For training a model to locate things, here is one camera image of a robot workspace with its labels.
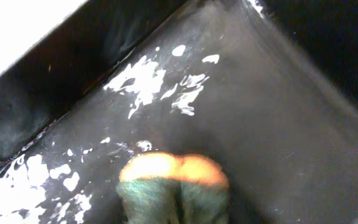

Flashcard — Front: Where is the black water tray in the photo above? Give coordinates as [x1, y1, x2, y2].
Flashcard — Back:
[0, 1, 358, 223]

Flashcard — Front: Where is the orange and green sponge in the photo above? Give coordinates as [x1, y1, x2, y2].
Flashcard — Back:
[116, 152, 229, 224]

